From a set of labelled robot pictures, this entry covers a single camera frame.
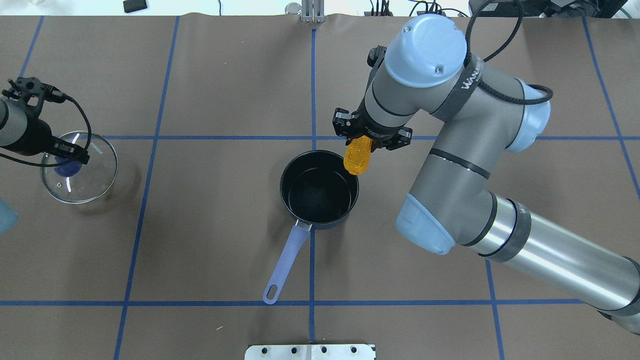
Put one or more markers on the glass pot lid blue knob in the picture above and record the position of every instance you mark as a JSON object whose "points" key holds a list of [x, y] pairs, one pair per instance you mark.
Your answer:
{"points": [[78, 183]]}

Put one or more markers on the aluminium frame post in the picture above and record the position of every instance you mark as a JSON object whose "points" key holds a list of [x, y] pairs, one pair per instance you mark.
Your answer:
{"points": [[313, 11]]}

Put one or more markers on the dark blue saucepan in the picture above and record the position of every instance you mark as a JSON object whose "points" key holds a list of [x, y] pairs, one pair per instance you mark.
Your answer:
{"points": [[319, 193]]}

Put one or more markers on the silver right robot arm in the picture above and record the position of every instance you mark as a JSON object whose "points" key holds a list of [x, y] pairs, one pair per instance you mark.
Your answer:
{"points": [[429, 67]]}

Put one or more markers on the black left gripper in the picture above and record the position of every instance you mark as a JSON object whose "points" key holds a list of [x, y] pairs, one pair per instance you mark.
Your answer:
{"points": [[36, 136]]}

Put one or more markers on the yellow plastic corn cob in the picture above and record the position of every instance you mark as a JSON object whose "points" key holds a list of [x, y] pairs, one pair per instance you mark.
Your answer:
{"points": [[357, 155]]}

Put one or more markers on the white camera mast base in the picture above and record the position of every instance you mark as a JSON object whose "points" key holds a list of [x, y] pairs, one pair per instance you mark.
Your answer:
{"points": [[311, 352]]}

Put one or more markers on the small black square device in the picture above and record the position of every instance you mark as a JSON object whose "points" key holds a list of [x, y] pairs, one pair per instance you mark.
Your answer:
{"points": [[131, 6]]}

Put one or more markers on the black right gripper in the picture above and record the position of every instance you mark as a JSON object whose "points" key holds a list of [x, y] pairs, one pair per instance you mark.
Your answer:
{"points": [[343, 125]]}

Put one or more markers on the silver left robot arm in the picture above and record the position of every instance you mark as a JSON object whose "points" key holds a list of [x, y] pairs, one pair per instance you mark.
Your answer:
{"points": [[58, 161]]}

